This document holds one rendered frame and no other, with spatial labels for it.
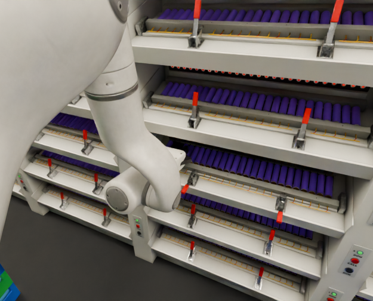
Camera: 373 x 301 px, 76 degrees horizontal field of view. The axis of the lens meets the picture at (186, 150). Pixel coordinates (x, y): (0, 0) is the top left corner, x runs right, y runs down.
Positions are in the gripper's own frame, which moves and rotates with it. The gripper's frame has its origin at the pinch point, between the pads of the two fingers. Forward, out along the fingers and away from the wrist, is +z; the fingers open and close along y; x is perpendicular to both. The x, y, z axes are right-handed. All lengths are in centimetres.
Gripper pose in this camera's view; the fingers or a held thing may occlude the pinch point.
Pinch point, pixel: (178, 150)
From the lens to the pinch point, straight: 78.6
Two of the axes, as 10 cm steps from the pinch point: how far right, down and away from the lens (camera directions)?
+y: -9.1, -2.1, 3.5
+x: -0.6, 9.2, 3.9
